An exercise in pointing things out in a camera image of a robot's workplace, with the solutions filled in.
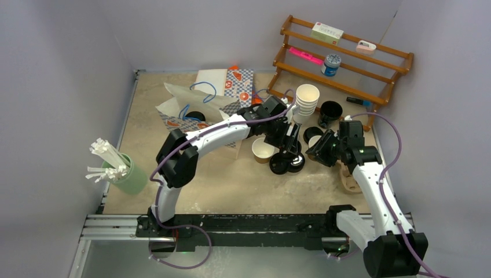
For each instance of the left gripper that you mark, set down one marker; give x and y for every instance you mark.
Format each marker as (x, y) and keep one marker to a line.
(282, 142)

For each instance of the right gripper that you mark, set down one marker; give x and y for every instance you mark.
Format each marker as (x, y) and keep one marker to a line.
(318, 148)

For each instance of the black lid stack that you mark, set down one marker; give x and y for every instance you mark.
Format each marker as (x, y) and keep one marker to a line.
(298, 162)
(279, 164)

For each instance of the brown paper cup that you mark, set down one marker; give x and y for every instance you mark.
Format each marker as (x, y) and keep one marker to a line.
(313, 145)
(262, 151)

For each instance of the checkered paper bag blue handles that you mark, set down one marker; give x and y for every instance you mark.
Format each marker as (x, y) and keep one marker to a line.
(195, 107)

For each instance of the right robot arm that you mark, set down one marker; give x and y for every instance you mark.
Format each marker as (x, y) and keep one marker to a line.
(390, 246)

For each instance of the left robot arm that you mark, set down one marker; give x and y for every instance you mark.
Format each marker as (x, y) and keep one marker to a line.
(179, 155)

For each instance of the black lids by cups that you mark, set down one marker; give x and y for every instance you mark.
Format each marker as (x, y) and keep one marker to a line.
(310, 132)

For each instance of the stack of pulp carriers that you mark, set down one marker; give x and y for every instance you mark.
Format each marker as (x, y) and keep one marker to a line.
(349, 185)

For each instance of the dark paper cup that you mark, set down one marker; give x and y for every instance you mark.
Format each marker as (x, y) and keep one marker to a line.
(330, 111)

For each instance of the stack of white paper cups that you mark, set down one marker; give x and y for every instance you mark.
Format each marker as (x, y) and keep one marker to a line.
(307, 96)

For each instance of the black blue marker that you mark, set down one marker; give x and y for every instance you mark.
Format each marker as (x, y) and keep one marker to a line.
(358, 101)

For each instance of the stack of flat paper bags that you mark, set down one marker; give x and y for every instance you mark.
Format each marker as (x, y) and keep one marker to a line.
(232, 82)

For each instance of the blue white jar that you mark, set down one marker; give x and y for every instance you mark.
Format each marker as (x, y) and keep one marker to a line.
(331, 64)

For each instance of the wooden shelf rack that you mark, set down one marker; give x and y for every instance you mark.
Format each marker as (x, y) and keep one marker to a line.
(345, 78)

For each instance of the pink highlighter pen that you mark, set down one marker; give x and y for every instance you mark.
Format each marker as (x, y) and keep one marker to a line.
(305, 56)

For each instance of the white pink small device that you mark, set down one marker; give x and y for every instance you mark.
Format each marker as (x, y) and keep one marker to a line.
(366, 48)

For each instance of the white green box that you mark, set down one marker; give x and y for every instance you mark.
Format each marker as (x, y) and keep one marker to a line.
(326, 33)

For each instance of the wrapped white straws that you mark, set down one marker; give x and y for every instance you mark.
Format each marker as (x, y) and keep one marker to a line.
(118, 166)

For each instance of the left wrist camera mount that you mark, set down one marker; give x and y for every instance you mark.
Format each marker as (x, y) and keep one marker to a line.
(288, 112)

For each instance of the black aluminium base frame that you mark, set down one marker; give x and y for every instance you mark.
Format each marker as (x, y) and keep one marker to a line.
(186, 232)

